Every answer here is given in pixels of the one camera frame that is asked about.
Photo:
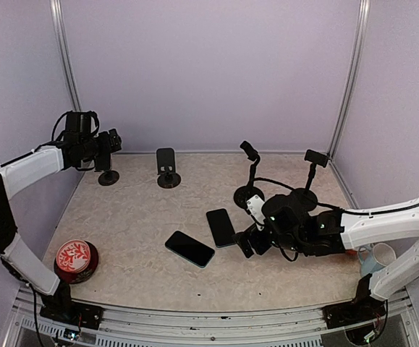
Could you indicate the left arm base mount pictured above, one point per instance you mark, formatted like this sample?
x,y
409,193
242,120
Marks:
x,y
75,312

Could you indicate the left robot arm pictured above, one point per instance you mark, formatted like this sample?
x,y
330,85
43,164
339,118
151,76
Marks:
x,y
80,142

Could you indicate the left aluminium frame post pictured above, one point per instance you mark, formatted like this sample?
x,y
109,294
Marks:
x,y
68,72

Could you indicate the clear case phone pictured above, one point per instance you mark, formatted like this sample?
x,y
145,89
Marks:
x,y
102,162

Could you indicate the right aluminium frame post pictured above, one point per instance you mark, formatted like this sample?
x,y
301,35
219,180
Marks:
x,y
357,49

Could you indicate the black clamp phone stand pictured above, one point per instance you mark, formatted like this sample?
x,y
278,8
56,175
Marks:
x,y
308,177

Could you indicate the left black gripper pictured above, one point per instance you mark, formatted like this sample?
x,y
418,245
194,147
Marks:
x,y
116,141

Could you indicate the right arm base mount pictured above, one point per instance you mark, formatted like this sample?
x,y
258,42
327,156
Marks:
x,y
349,313

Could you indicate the aluminium front rail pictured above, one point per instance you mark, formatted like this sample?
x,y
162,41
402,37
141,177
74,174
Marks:
x,y
126,326

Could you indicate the light blue mug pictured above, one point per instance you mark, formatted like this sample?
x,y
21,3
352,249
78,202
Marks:
x,y
374,257

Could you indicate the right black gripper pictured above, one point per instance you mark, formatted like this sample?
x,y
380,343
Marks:
x,y
242,240

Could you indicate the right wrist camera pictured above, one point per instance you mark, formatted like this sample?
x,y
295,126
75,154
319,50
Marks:
x,y
254,207

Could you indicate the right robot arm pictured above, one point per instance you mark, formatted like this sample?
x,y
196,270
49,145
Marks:
x,y
285,222

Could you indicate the black gooseneck phone stand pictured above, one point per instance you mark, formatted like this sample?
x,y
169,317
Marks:
x,y
244,193

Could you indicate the folding phone stand wood base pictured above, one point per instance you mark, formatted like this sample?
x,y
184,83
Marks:
x,y
108,178

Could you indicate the aluminium frame post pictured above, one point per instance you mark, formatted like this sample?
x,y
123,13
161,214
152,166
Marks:
x,y
357,49
68,72

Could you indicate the red patterned round tin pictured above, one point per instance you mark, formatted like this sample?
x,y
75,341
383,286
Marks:
x,y
76,261

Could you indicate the teal phone lying diagonal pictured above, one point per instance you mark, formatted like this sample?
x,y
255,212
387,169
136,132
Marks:
x,y
189,249

